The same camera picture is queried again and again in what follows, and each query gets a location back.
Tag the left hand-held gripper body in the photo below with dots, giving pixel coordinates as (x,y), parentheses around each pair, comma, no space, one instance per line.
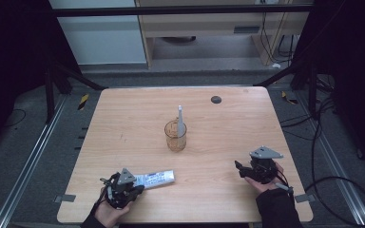
(122,186)

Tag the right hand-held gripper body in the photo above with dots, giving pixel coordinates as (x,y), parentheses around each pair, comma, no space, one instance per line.
(263,166)

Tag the white toothpaste tube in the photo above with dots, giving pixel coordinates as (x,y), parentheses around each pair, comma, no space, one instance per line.
(157,179)

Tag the amber transparent cup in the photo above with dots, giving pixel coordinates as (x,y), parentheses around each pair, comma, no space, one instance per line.
(175,141)

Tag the grey white toothbrush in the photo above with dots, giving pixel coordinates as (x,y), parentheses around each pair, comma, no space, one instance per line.
(180,125)

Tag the person's right hand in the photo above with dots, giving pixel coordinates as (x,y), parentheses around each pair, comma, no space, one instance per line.
(263,186)

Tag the person's left hand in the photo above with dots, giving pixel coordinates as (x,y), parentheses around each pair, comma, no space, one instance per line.
(111,215)

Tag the black round table grommet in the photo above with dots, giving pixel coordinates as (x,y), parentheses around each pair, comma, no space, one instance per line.
(216,99)

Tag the yellow black floor tape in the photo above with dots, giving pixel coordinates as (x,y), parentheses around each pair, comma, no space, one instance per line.
(83,101)
(289,98)

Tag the black metal stand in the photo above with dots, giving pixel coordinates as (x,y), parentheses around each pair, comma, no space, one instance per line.
(61,80)
(312,85)

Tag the wooden desk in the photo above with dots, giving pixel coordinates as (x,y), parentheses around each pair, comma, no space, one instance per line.
(202,27)

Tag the white cabinet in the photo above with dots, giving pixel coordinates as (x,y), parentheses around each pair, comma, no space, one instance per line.
(101,41)

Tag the grey metal table bracket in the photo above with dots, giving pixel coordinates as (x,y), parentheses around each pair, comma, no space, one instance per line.
(305,198)
(65,198)

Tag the metal floor rail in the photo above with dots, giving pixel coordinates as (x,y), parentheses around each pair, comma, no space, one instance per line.
(28,161)
(336,161)

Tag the black horizontal frame bar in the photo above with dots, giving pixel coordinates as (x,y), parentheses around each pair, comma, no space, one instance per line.
(171,10)

